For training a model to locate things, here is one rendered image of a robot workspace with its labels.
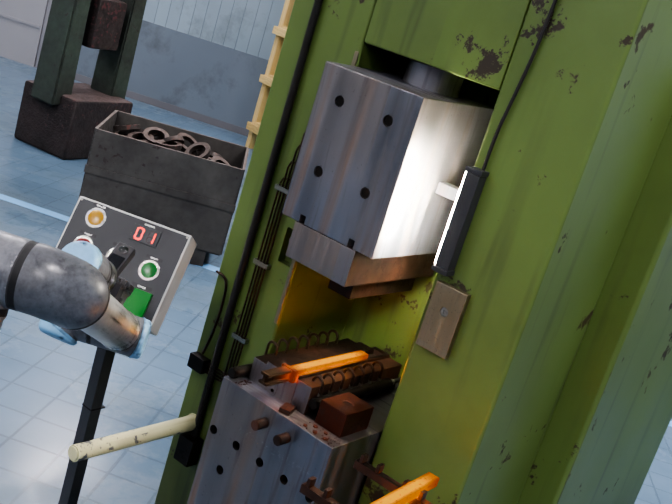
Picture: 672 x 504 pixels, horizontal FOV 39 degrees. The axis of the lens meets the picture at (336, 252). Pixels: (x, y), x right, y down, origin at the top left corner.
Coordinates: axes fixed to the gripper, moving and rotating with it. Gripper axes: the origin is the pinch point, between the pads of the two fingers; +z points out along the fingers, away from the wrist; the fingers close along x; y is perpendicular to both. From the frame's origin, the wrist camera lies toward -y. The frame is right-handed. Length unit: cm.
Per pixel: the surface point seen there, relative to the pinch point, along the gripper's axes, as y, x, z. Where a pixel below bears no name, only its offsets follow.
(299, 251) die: -24.1, 39.0, -4.5
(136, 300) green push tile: -0.1, 0.5, 10.1
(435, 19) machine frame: -84, 53, -29
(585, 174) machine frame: -55, 97, -34
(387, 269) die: -29, 61, 3
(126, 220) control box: -19.7, -11.7, 10.8
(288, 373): 4.4, 46.5, 4.3
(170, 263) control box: -12.7, 4.6, 10.8
